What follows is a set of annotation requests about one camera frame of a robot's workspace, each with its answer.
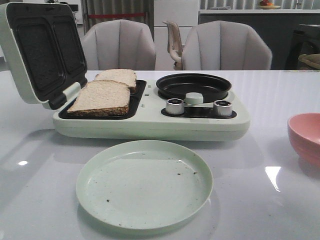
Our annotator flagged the bread slice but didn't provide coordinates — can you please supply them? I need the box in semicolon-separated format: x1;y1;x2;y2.
95;69;137;94
67;80;130;117

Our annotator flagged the mint green breakfast maker lid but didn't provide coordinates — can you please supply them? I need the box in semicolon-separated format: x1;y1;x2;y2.
0;2;88;110

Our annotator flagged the pink bowl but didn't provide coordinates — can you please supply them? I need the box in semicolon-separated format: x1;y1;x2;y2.
287;112;320;168

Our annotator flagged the mint green breakfast maker base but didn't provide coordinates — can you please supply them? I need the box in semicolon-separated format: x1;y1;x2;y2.
53;80;250;142

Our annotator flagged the left silver control knob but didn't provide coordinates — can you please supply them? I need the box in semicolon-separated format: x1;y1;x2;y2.
165;98;185;115

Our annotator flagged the silver control knob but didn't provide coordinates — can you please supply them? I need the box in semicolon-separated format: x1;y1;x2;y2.
165;98;185;115
213;100;233;117

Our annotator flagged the black round frying pan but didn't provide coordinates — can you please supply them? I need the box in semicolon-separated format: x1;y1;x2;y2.
156;73;232;103

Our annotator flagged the right silver control knob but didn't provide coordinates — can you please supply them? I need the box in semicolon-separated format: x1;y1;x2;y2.
213;100;233;117

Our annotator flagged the mint green round plate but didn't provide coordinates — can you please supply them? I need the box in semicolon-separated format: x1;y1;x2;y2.
76;140;213;232

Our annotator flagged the beige office chair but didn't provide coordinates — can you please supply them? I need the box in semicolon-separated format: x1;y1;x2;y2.
163;20;183;71

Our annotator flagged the left grey upholstered chair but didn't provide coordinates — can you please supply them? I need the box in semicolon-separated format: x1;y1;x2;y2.
81;19;156;71

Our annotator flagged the grey upholstered chair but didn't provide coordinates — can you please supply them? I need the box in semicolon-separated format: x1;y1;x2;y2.
81;19;156;71
182;20;273;71

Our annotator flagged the right grey upholstered chair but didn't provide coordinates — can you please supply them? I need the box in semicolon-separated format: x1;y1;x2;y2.
182;20;273;71

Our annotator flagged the red barrier tape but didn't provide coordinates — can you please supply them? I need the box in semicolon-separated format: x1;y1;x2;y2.
87;12;146;19

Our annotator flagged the white cabinet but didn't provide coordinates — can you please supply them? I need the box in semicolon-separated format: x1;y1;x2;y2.
153;0;201;71

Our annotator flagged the grey counter with white top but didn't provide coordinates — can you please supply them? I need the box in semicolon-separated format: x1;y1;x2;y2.
198;9;320;71

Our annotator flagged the fruit plate on counter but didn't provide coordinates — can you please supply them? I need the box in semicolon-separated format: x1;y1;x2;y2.
258;0;281;10

